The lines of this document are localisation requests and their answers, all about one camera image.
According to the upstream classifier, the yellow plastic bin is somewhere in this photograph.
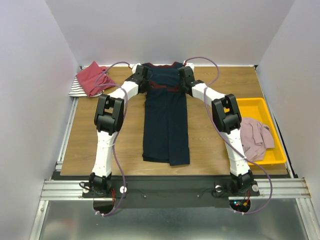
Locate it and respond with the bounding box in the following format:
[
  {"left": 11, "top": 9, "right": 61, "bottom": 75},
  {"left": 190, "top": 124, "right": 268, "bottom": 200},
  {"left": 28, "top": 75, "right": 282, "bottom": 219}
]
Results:
[{"left": 237, "top": 97, "right": 286, "bottom": 165}]

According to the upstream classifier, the mauve tank top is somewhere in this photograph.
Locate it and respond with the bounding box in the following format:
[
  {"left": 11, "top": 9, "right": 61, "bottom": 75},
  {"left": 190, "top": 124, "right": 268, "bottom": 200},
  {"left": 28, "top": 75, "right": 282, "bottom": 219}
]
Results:
[{"left": 240, "top": 117, "right": 275, "bottom": 162}]

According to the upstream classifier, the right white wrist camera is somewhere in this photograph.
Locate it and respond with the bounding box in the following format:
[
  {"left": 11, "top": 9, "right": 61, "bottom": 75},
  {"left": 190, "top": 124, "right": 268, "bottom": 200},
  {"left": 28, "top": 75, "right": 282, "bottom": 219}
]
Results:
[{"left": 183, "top": 61, "right": 195, "bottom": 70}]

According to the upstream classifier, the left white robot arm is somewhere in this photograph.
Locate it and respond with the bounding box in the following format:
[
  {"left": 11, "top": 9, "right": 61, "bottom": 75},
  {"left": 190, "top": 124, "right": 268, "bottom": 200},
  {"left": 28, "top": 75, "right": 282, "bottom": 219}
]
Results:
[{"left": 85, "top": 63, "right": 151, "bottom": 197}]

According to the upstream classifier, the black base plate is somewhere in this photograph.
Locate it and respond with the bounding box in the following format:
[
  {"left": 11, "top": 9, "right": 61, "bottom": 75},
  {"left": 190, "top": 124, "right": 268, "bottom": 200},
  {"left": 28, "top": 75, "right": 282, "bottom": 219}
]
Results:
[{"left": 82, "top": 175, "right": 260, "bottom": 209}]

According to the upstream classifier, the striped folded tank top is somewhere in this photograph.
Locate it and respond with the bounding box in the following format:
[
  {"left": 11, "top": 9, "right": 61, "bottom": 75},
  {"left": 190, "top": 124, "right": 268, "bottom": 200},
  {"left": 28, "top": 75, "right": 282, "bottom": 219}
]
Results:
[{"left": 68, "top": 77, "right": 89, "bottom": 98}]

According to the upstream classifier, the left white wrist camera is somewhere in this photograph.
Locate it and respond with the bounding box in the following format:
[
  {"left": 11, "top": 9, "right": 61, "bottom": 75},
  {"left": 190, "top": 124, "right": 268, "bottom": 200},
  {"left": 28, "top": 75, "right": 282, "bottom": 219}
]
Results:
[{"left": 128, "top": 63, "right": 142, "bottom": 74}]

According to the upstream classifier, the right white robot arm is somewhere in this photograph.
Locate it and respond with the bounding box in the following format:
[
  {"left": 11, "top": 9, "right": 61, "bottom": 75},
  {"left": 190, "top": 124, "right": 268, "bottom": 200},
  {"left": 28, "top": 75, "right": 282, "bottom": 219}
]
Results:
[{"left": 178, "top": 65, "right": 255, "bottom": 195}]

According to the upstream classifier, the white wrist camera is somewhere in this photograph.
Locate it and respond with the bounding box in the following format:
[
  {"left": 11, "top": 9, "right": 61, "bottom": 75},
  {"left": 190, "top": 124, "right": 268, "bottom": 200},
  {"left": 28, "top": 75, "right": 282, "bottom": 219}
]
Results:
[
  {"left": 183, "top": 61, "right": 195, "bottom": 70},
  {"left": 128, "top": 63, "right": 142, "bottom": 74}
]

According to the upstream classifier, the red folded tank top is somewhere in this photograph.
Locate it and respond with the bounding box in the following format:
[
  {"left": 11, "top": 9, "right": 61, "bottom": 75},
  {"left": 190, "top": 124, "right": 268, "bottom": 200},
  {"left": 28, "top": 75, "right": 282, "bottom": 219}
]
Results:
[{"left": 75, "top": 61, "right": 115, "bottom": 97}]

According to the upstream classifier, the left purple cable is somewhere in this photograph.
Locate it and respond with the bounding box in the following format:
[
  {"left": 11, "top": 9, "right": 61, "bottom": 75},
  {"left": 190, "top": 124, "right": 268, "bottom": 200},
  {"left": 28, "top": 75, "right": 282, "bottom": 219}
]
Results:
[{"left": 94, "top": 61, "right": 137, "bottom": 218}]

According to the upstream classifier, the navy tank top maroon trim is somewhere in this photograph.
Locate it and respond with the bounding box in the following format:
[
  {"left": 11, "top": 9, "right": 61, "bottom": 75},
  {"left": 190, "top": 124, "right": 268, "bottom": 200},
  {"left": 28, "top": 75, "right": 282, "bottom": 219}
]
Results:
[{"left": 142, "top": 62, "right": 190, "bottom": 166}]

